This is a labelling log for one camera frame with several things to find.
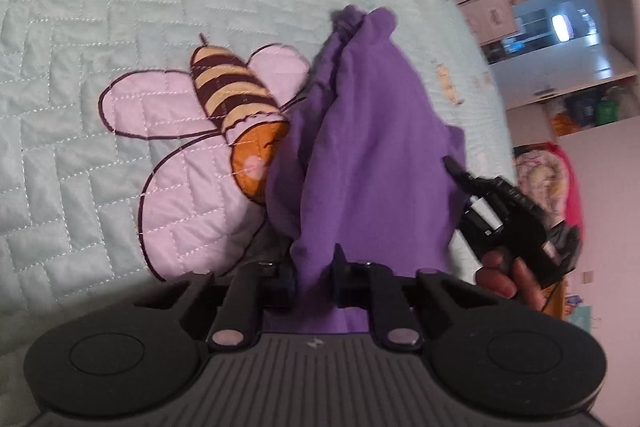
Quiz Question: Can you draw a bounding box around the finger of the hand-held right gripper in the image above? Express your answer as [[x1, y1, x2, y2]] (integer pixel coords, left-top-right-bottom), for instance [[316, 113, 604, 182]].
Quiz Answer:
[[442, 157, 489, 198]]

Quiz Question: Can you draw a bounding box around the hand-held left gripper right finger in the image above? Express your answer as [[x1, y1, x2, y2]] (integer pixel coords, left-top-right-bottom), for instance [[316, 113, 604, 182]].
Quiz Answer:
[[331, 244, 501, 352]]

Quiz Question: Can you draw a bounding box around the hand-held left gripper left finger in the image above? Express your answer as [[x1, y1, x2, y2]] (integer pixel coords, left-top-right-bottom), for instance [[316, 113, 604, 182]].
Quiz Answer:
[[134, 260, 301, 352]]

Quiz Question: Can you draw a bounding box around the purple t-shirt orange print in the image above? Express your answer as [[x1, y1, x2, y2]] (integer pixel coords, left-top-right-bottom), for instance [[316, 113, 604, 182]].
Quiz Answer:
[[264, 4, 468, 333]]

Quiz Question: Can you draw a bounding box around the person's right hand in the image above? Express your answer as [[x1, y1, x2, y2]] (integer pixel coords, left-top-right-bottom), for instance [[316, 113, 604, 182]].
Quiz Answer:
[[474, 251, 551, 314]]

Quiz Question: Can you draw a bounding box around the pink folded blanket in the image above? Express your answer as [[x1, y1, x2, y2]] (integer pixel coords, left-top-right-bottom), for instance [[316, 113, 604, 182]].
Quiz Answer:
[[545, 142, 584, 233]]

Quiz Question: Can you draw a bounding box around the teal gift bag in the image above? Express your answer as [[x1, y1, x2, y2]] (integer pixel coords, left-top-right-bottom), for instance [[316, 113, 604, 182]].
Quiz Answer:
[[567, 304, 592, 333]]

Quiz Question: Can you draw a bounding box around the white door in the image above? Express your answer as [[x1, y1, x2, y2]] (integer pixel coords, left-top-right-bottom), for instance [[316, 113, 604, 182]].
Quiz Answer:
[[502, 42, 640, 110]]

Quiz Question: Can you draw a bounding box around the green hanging bag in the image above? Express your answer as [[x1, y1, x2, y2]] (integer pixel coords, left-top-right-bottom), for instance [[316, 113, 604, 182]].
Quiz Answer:
[[595, 97, 622, 126]]

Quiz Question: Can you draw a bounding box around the white drawer cabinet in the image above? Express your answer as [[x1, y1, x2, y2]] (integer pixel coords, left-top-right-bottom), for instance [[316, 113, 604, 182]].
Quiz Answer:
[[457, 0, 521, 46]]

